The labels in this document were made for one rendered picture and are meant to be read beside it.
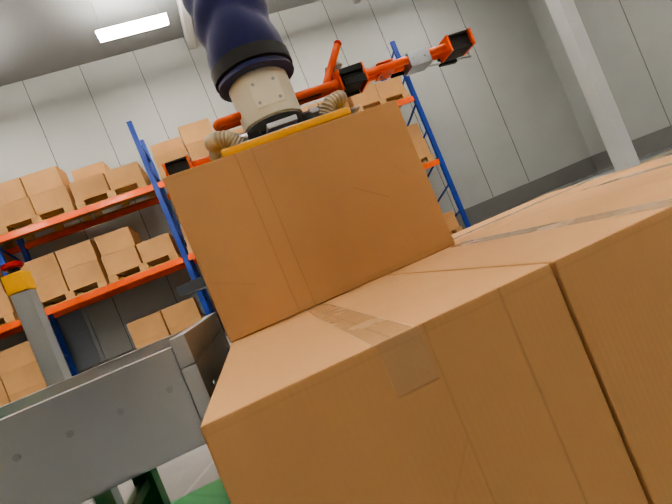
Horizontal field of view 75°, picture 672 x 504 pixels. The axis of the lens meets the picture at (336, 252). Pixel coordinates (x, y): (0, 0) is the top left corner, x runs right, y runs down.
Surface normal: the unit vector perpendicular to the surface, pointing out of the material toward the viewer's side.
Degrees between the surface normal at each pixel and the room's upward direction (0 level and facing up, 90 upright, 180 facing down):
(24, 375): 90
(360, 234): 90
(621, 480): 90
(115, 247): 90
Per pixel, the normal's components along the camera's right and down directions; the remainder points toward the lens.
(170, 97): 0.21, -0.08
